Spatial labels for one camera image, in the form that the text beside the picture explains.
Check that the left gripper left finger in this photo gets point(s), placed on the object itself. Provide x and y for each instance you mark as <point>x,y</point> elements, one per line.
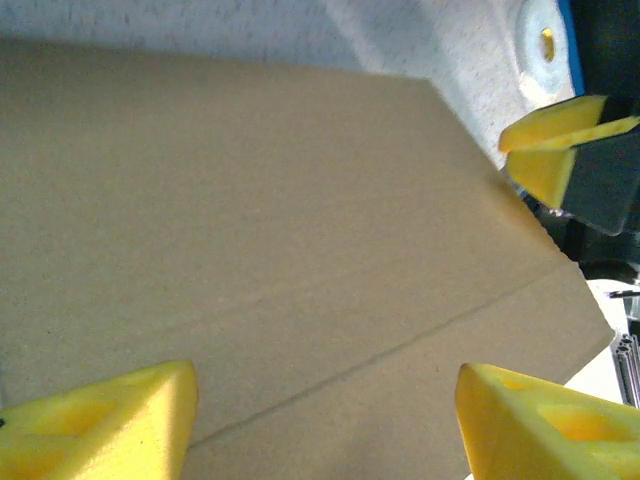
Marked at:
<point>100,435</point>

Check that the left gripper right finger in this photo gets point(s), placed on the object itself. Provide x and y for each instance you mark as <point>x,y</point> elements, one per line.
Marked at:
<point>540,430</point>

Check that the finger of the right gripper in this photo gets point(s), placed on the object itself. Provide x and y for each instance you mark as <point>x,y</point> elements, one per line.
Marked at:
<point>600,170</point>
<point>555,125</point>

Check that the brown cardboard box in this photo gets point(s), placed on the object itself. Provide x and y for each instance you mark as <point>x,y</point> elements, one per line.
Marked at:
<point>250,225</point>

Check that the blue table edge strip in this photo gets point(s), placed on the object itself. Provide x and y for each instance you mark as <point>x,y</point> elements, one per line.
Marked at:
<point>572,50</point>

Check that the white tape roll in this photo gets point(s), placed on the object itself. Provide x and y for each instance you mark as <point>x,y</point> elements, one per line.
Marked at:
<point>530,30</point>

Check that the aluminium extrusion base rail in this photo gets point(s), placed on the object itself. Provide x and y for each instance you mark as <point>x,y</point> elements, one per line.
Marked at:
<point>630,370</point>

